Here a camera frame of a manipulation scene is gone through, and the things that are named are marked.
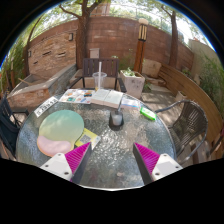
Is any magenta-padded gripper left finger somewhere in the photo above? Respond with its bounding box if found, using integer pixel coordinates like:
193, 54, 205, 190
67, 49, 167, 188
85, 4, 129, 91
39, 141, 93, 185

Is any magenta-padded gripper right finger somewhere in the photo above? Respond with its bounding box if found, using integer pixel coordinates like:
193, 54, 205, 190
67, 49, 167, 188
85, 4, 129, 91
132, 142, 184, 186

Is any grey computer mouse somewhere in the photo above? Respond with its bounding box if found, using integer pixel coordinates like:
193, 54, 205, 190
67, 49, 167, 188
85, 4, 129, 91
108, 109, 125, 132

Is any green mouse pad, pink rest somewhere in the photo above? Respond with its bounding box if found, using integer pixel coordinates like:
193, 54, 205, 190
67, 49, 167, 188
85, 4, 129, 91
36, 109, 85, 158

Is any yellow card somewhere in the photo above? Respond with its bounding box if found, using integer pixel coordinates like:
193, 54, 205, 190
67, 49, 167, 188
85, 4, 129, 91
74, 127, 102, 150

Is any dark wicker chair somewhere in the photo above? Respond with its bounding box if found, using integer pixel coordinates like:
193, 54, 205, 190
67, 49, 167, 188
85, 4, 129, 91
154, 99, 209, 164

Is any green packet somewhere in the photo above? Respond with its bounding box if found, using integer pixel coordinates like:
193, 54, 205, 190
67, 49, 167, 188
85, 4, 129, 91
139, 106, 157, 122

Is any white licence plate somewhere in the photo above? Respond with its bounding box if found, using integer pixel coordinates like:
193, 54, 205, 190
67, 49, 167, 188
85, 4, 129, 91
33, 96, 60, 118

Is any black metal chair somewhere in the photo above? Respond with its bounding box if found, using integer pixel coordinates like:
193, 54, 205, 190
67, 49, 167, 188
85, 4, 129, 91
0, 94, 30, 159

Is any white and blue booklet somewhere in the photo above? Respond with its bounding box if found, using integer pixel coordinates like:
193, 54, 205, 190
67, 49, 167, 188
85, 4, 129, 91
120, 96, 142, 111

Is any colourful picture sheet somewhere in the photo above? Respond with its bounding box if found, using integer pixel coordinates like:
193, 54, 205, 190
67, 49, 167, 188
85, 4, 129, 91
58, 88, 94, 105

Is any small white planter box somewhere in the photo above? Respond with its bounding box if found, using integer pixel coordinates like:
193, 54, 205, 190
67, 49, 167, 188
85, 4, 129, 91
175, 90, 188, 102

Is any stone raised garden bed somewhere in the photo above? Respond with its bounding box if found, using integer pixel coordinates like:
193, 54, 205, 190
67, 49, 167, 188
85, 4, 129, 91
6, 63, 78, 113

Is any open white book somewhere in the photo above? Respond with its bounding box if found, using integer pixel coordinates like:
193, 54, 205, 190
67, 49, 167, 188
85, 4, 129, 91
90, 88, 125, 109

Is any white square planter with plant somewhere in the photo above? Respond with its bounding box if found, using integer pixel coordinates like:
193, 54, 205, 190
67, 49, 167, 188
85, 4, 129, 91
119, 67, 146, 100

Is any clear plastic cup with straw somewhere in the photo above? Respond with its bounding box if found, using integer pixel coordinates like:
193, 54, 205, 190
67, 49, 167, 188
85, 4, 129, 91
92, 61, 108, 92

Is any beige stone block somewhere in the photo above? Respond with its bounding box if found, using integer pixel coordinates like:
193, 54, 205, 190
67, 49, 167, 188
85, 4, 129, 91
142, 59, 163, 79

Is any dark wooden slatted chair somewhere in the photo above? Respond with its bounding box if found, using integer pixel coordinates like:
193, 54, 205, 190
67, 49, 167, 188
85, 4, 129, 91
68, 58, 128, 94

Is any slim tree trunk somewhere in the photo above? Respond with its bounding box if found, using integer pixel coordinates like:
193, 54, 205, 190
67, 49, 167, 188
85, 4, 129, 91
161, 4, 179, 69

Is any forked tree trunk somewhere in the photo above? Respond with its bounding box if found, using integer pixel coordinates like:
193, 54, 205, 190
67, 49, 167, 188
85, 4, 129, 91
59, 0, 111, 70

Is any grey wall box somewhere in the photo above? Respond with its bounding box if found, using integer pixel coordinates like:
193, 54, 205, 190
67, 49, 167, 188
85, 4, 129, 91
89, 47, 101, 59

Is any wooden garden lamp post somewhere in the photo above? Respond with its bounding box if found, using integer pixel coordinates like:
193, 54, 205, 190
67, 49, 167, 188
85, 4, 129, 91
133, 18, 149, 74

